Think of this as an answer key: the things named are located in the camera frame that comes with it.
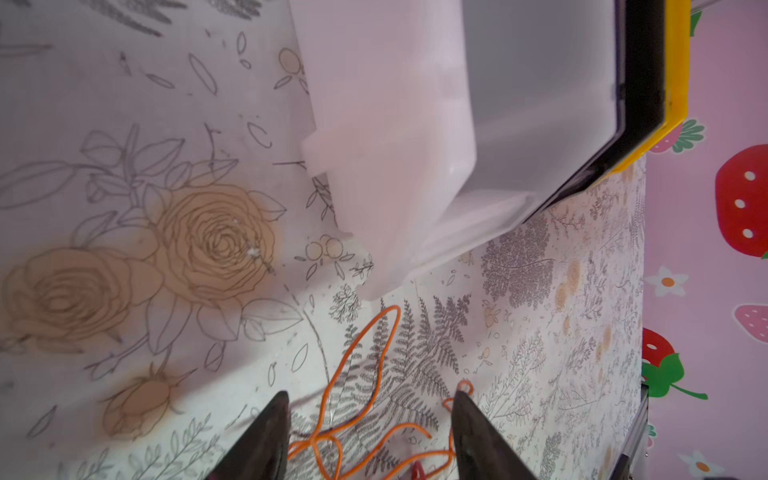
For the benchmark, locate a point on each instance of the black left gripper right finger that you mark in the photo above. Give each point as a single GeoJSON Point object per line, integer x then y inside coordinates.
{"type": "Point", "coordinates": [481, 451]}

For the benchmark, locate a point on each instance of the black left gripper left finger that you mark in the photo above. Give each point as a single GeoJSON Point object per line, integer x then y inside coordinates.
{"type": "Point", "coordinates": [261, 451]}

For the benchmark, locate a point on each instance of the white translucent storage bin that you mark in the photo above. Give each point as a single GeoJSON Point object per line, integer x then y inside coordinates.
{"type": "Point", "coordinates": [440, 125]}

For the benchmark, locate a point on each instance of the black plastic storage bin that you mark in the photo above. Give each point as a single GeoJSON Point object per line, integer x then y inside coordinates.
{"type": "Point", "coordinates": [640, 94]}

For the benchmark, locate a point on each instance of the yellow plastic storage bin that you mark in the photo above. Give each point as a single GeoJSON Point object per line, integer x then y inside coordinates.
{"type": "Point", "coordinates": [677, 76]}

